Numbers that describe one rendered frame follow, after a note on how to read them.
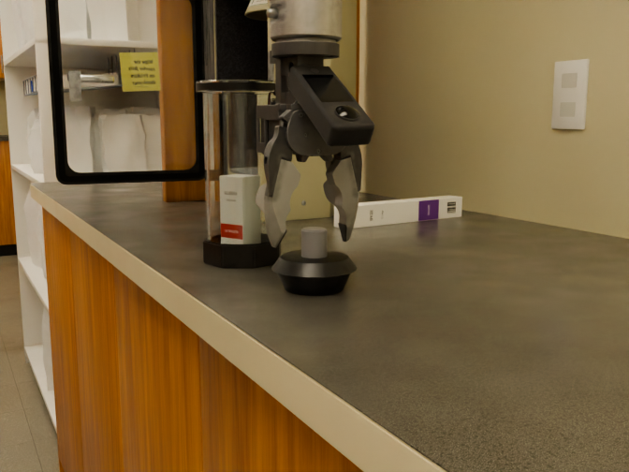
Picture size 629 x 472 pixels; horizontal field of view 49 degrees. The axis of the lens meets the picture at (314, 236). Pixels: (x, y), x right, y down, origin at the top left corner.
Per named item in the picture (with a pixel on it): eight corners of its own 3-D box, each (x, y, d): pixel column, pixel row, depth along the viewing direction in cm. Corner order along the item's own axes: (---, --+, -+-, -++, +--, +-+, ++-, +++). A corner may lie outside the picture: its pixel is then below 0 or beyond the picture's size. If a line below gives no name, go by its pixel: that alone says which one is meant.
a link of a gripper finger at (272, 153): (289, 203, 74) (314, 125, 74) (297, 205, 72) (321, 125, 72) (250, 191, 72) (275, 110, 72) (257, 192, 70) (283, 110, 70)
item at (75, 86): (81, 101, 135) (80, 70, 134) (69, 100, 135) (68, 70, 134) (80, 101, 137) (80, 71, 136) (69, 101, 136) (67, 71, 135)
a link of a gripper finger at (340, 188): (345, 224, 82) (322, 151, 80) (373, 231, 77) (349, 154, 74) (324, 235, 81) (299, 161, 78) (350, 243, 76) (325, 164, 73)
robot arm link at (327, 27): (356, -1, 71) (283, -8, 67) (355, 45, 71) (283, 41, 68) (320, 8, 77) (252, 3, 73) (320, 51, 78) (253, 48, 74)
